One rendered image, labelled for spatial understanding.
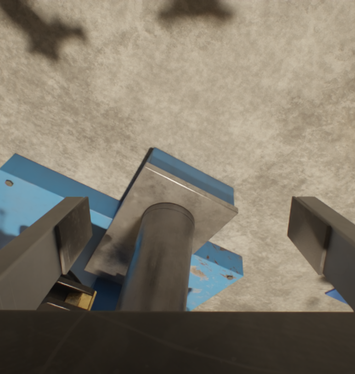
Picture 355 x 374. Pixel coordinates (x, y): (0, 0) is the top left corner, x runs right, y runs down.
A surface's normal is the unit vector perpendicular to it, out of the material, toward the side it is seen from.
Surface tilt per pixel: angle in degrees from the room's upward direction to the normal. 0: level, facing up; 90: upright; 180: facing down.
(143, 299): 90
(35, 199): 0
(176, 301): 90
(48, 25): 0
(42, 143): 0
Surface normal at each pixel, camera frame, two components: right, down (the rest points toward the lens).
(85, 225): 1.00, 0.00
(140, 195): -0.13, 0.65
